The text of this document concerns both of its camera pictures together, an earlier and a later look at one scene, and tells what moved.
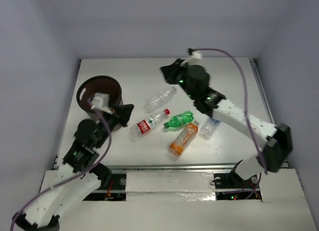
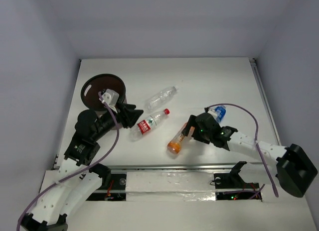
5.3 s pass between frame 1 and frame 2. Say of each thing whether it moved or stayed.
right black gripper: moved
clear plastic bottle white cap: stayed
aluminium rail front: stayed
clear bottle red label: stayed
